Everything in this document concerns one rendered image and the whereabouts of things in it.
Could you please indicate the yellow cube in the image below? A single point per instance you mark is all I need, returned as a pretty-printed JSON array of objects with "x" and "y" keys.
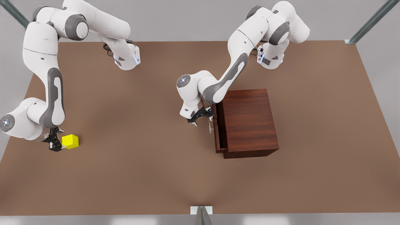
[{"x": 70, "y": 141}]

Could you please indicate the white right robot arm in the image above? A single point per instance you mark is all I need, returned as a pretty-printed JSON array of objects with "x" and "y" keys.
[{"x": 42, "y": 56}]

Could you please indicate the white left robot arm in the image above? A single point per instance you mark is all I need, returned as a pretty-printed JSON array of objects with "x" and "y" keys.
[{"x": 237, "y": 43}]

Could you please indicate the dark wooden cabinet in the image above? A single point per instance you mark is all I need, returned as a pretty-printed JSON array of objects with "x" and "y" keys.
[{"x": 250, "y": 122}]

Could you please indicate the silver frame post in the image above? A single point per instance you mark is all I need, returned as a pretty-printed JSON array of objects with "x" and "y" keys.
[
  {"x": 202, "y": 215},
  {"x": 370, "y": 21},
  {"x": 15, "y": 13}
]

